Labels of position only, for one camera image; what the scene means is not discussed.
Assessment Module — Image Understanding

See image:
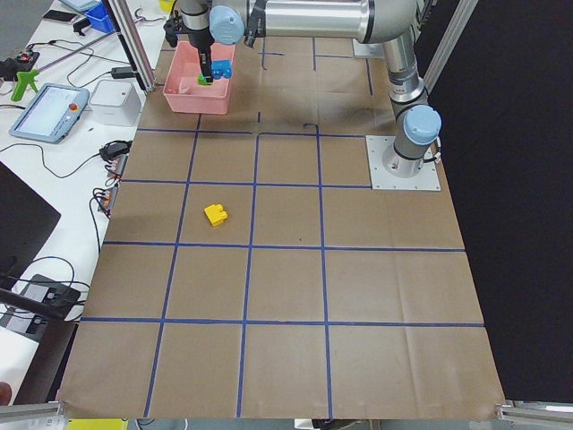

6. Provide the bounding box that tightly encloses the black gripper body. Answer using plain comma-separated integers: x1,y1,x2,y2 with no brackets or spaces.
188,27,212,56

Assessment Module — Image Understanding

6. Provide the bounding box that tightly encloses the yellow toy block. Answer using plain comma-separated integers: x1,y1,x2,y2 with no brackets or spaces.
203,203,228,228

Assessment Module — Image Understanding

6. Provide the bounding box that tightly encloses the aluminium frame post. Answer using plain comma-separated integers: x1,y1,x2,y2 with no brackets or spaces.
102,0,157,93

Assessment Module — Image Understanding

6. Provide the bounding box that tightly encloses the blue plastic bin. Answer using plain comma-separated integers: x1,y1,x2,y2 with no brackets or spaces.
85,3,115,34

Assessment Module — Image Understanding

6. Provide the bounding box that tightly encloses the green toy block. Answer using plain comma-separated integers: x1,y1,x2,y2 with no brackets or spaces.
197,73,212,86

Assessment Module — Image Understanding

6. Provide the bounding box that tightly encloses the black monitor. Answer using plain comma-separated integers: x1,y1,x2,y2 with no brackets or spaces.
1,163,61,289

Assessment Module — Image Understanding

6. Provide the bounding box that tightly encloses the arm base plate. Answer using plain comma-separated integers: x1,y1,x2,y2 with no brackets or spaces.
365,135,441,193

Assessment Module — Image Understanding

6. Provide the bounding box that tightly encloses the green handled grabber tool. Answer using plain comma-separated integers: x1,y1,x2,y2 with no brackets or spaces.
11,69,39,102

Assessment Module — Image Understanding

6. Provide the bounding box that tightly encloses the pink plastic box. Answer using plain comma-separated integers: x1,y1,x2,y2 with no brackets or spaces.
163,40,235,115

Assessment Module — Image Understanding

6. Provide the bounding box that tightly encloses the white square device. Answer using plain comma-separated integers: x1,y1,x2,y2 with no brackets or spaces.
89,80,141,126

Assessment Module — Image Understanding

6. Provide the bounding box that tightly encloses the teach pendant tablet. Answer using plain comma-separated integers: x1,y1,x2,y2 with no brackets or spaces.
9,83,90,143

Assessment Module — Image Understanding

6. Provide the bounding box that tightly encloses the blue toy block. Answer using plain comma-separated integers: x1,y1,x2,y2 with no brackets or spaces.
211,59,233,80

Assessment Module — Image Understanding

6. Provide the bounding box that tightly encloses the black power adapter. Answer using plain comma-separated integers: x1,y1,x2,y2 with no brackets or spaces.
110,66,135,80

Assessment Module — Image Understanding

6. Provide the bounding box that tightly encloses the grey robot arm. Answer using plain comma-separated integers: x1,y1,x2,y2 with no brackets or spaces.
164,1,428,133

